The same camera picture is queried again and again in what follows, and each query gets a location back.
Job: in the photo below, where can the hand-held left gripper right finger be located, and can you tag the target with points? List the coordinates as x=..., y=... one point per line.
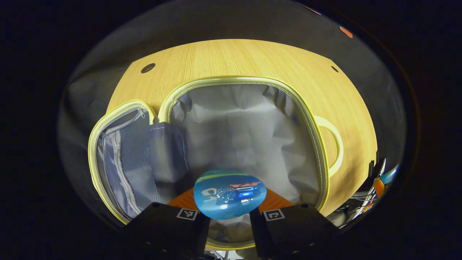
x=299, y=231

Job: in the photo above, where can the blue and white tube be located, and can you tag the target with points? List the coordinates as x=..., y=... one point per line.
x=390, y=176

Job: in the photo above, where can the blue skin care bottle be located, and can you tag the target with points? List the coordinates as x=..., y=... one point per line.
x=227, y=195

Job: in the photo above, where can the pale yellow suitcase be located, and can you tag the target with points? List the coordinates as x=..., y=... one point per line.
x=245, y=137

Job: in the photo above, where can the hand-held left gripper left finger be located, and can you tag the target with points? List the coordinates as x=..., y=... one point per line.
x=162, y=231

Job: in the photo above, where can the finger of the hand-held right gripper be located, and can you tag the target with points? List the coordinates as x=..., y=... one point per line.
x=379, y=187

